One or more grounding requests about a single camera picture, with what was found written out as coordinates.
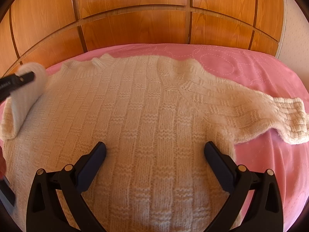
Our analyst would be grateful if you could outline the cream knitted sweater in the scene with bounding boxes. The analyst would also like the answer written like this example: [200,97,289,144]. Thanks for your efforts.
[1,54,308,231]

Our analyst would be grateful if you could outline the wooden panelled wardrobe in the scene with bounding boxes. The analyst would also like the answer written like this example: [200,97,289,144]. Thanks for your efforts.
[1,0,284,75]

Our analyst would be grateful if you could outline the pink bedspread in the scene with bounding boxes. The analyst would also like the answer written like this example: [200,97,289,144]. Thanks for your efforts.
[50,44,308,229]

